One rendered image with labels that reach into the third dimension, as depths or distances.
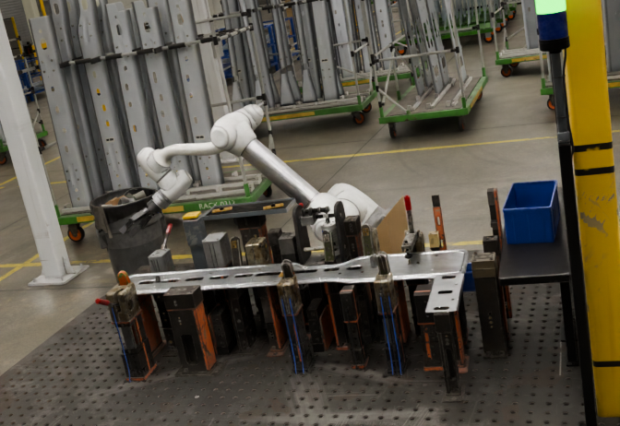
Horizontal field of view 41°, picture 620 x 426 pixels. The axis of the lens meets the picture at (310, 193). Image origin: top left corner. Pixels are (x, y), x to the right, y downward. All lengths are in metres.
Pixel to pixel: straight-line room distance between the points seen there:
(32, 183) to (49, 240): 0.48
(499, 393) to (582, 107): 0.97
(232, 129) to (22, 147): 3.36
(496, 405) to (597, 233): 0.66
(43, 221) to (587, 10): 5.30
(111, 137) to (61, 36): 1.00
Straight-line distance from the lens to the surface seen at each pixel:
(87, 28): 7.80
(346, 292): 2.85
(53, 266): 6.96
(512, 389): 2.75
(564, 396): 2.70
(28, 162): 6.75
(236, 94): 10.91
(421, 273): 2.89
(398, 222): 3.73
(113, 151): 7.84
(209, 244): 3.30
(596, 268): 2.38
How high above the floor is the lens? 2.09
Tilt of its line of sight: 16 degrees down
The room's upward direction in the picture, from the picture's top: 11 degrees counter-clockwise
